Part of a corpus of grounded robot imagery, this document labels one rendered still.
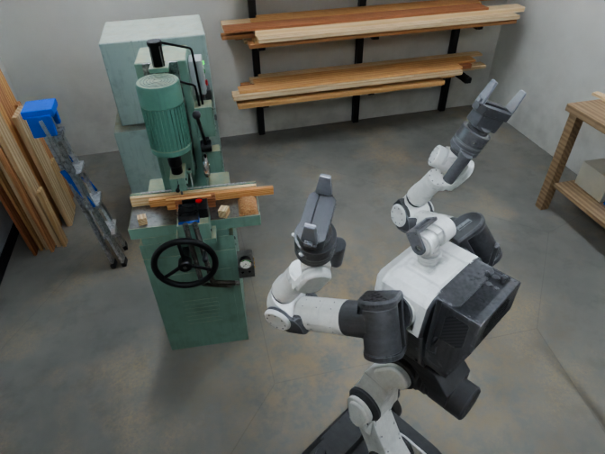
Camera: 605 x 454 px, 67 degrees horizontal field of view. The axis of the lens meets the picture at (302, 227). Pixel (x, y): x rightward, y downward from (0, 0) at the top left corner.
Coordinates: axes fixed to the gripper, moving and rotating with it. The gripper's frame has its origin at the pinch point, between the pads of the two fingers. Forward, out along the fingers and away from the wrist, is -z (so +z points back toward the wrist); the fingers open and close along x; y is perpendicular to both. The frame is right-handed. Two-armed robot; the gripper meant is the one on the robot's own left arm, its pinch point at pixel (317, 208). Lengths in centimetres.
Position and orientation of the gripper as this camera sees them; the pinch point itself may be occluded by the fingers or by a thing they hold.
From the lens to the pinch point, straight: 84.9
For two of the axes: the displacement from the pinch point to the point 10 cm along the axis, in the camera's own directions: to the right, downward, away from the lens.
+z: 0.0, 4.6, 8.9
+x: 2.7, -8.5, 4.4
